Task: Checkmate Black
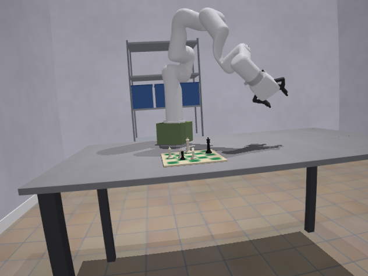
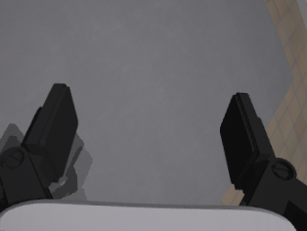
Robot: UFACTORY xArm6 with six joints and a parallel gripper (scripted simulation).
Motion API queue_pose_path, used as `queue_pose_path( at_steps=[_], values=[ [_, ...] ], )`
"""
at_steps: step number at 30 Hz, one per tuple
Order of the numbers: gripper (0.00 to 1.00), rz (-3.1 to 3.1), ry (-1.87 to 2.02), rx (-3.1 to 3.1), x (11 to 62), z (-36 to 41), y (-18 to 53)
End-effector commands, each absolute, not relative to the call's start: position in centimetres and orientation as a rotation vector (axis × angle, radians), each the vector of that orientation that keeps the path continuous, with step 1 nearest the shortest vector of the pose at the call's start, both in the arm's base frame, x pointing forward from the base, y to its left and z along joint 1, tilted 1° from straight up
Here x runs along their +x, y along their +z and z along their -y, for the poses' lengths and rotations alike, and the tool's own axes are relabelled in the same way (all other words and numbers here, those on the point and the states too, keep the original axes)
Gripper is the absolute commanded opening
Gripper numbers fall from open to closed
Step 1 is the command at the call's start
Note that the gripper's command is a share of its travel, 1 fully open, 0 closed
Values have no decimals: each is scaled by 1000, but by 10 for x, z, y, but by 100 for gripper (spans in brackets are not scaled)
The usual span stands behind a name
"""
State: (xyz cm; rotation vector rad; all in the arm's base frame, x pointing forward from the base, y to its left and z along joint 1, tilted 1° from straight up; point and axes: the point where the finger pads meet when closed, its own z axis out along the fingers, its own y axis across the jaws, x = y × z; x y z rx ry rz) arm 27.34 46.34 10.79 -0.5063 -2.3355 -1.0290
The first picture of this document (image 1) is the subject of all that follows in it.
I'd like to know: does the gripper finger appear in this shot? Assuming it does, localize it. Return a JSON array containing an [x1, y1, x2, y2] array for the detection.
[[253, 95, 271, 108], [274, 77, 288, 96]]

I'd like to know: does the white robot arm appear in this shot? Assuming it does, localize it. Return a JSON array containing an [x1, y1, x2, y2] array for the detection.
[[162, 8, 267, 123]]

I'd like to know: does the green and cream chessboard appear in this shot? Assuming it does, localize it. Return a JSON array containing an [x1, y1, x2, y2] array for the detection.
[[161, 149, 228, 168]]

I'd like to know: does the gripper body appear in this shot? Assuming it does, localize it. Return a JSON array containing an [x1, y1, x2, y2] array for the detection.
[[249, 72, 280, 101]]

